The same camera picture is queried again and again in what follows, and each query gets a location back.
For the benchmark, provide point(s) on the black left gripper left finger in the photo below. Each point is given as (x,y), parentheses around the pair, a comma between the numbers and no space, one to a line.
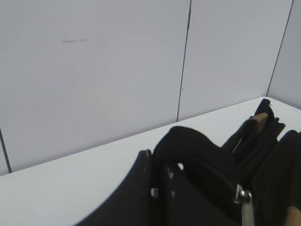
(128,205)

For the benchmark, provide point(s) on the black canvas tote bag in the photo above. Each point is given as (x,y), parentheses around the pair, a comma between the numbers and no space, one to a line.
(255,156)

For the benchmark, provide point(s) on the tan bag handle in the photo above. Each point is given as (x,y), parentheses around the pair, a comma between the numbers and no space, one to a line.
(293,217)
(261,118)

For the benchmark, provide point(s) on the tan rear bag handle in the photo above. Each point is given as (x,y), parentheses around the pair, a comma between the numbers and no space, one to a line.
(261,118)

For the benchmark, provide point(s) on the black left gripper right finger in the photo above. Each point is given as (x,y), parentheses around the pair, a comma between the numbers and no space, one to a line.
(184,205)

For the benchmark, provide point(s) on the silver zipper pull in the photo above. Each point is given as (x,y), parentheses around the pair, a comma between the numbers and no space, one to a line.
(245,199)

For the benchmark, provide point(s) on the tan front bag handle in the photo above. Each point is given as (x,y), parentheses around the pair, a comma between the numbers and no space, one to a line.
(293,217)

